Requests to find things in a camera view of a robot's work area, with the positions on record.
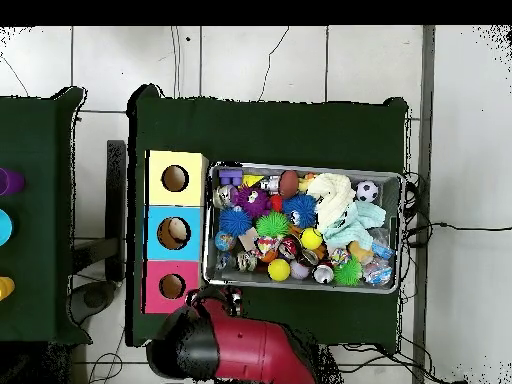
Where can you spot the purple plastic cup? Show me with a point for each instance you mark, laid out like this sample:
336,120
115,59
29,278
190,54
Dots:
11,182

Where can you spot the brown toy football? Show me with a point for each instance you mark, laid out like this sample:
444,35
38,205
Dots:
288,184

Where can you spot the yellow smiley ball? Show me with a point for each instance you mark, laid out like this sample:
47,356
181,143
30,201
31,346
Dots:
311,238

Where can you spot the cream waffle cloth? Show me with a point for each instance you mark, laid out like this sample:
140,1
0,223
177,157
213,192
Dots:
332,196

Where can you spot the plain yellow ball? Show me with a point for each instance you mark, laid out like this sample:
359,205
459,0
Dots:
278,269

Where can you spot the wooden box with three holes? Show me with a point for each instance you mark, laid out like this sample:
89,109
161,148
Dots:
192,248

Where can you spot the black and white soccer ball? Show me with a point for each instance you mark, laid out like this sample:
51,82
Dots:
366,191

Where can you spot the blue spiky rubber ball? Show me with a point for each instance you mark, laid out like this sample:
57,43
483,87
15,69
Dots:
235,222
298,206

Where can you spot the dark green side-table cloth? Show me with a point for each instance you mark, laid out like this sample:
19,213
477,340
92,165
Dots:
36,140

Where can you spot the black stand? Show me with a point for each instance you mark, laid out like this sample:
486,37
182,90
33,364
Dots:
116,180

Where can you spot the shallow mesh bin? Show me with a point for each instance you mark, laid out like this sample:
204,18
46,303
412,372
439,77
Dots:
244,276

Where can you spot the purple spiky monster toy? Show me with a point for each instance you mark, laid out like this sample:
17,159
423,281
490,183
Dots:
254,202

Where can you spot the green spiky rubber ball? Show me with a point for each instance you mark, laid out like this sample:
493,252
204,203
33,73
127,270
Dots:
272,224

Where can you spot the mint green cloth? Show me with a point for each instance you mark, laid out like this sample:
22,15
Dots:
348,232

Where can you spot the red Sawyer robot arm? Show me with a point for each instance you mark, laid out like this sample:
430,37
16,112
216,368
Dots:
248,348

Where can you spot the cyan plastic cup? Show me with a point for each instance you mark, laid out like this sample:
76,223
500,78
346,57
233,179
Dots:
4,227

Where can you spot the yellow plastic cup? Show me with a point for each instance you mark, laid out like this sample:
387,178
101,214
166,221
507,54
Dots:
6,288

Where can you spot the dark green table cloth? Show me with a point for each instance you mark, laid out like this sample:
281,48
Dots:
280,132

